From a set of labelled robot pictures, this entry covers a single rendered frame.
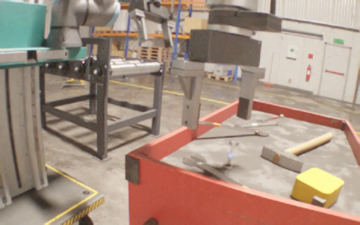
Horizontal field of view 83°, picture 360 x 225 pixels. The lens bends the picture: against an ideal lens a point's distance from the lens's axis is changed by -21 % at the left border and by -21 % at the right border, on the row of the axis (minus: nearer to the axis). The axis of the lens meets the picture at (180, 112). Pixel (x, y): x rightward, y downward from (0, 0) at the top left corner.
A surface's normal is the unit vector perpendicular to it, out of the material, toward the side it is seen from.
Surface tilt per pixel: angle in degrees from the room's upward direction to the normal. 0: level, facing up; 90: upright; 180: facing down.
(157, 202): 90
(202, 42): 90
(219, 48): 90
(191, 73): 90
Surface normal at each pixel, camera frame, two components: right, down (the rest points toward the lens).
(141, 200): -0.49, 0.18
